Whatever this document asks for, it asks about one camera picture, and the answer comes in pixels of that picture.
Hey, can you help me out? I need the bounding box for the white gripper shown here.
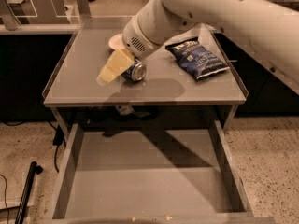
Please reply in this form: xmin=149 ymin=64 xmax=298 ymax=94
xmin=96 ymin=13 xmax=162 ymax=86

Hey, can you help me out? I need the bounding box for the open grey top drawer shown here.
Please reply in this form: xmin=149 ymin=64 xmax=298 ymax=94
xmin=45 ymin=120 xmax=276 ymax=224

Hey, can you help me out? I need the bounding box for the blue chip bag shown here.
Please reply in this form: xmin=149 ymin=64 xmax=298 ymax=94
xmin=165 ymin=37 xmax=229 ymax=80

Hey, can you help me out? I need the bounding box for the black power cable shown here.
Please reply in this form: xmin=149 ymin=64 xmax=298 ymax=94
xmin=46 ymin=120 xmax=67 ymax=174

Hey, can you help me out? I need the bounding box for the blue pepsi can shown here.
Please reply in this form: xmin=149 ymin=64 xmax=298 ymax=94
xmin=121 ymin=59 xmax=147 ymax=82

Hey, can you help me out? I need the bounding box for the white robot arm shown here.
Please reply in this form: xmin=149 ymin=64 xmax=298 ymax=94
xmin=97 ymin=0 xmax=299 ymax=93

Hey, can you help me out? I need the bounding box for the grey cabinet with table top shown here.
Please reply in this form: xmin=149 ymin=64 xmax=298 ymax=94
xmin=43 ymin=16 xmax=246 ymax=130

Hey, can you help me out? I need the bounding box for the white paper bowl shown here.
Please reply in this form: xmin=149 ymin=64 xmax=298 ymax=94
xmin=108 ymin=34 xmax=124 ymax=50

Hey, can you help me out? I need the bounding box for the white label tag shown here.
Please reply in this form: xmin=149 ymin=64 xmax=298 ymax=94
xmin=116 ymin=105 xmax=134 ymax=116

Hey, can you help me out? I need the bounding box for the black pole on floor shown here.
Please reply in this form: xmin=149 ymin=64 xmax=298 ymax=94
xmin=15 ymin=161 xmax=43 ymax=224

